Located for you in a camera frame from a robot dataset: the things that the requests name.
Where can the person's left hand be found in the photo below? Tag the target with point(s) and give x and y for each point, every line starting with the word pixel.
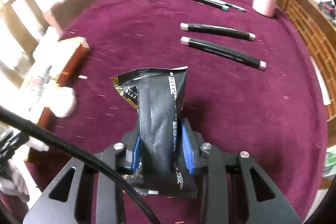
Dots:
pixel 15 184

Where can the small white plastic bottle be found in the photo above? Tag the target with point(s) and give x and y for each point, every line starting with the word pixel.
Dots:
pixel 38 144

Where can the wooden cabinet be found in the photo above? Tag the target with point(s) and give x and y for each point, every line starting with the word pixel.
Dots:
pixel 309 29

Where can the short thin pen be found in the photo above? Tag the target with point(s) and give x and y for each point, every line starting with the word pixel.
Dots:
pixel 236 6

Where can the black snack packet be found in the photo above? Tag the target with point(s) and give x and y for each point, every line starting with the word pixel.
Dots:
pixel 160 108

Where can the maroon tablecloth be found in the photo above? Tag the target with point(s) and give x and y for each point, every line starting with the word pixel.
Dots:
pixel 236 108

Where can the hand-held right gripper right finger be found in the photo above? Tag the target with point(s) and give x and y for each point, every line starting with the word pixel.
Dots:
pixel 187 148

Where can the pink fluffy puff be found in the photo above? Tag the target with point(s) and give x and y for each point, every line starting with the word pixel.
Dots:
pixel 64 102

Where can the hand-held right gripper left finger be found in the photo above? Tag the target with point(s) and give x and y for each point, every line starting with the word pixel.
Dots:
pixel 135 153

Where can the black stick with pale ends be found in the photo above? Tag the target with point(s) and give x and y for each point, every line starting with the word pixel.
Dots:
pixel 218 29
pixel 223 49

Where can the gold-rimmed white box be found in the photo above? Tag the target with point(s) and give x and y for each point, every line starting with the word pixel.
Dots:
pixel 73 61

